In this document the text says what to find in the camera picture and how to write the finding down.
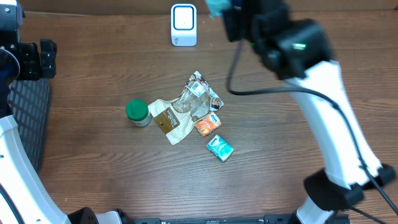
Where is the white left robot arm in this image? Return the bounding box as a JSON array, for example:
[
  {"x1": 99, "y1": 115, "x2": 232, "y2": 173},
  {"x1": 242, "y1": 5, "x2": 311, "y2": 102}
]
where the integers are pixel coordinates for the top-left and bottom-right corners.
[{"x1": 1, "y1": 1, "x2": 123, "y2": 224}]

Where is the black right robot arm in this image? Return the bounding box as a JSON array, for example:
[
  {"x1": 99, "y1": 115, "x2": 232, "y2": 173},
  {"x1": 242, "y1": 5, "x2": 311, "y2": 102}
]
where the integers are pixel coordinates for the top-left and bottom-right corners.
[{"x1": 209, "y1": 1, "x2": 396, "y2": 223}]

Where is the green lid jar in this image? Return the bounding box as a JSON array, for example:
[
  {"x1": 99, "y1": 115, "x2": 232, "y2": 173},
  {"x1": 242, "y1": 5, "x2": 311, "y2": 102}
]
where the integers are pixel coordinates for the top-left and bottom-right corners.
[{"x1": 126, "y1": 99, "x2": 152, "y2": 127}]

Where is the orange Kleenex tissue pack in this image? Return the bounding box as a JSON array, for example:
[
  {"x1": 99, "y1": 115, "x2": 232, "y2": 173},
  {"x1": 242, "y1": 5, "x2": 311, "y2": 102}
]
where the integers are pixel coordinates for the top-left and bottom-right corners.
[{"x1": 195, "y1": 112, "x2": 221, "y2": 137}]

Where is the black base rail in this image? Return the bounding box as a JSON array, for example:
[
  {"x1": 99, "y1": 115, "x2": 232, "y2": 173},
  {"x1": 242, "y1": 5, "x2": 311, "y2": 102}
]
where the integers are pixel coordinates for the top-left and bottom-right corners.
[{"x1": 133, "y1": 213, "x2": 352, "y2": 224}]

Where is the teal wet wipes pack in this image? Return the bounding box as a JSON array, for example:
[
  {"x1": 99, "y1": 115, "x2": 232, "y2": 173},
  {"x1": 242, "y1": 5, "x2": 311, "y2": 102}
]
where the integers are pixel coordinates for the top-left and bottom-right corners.
[{"x1": 205, "y1": 0, "x2": 231, "y2": 19}]

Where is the dried mushroom pouch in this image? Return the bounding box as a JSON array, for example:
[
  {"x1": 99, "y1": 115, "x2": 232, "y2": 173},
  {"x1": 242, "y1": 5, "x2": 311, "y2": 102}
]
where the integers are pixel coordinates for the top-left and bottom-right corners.
[{"x1": 148, "y1": 71, "x2": 224, "y2": 145}]

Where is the dark plastic mesh basket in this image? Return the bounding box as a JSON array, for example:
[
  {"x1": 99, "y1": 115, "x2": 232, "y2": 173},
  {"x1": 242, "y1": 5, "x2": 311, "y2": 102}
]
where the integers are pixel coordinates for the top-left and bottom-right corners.
[{"x1": 8, "y1": 79, "x2": 52, "y2": 173}]

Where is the green Kleenex tissue pack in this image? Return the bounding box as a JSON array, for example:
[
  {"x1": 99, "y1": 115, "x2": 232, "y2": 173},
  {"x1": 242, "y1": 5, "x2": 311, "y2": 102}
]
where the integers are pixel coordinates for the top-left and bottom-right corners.
[{"x1": 206, "y1": 135, "x2": 234, "y2": 162}]

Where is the white barcode scanner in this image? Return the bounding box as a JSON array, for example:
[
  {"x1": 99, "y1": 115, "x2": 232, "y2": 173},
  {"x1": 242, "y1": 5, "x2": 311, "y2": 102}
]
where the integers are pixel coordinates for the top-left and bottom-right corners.
[{"x1": 170, "y1": 3, "x2": 197, "y2": 47}]

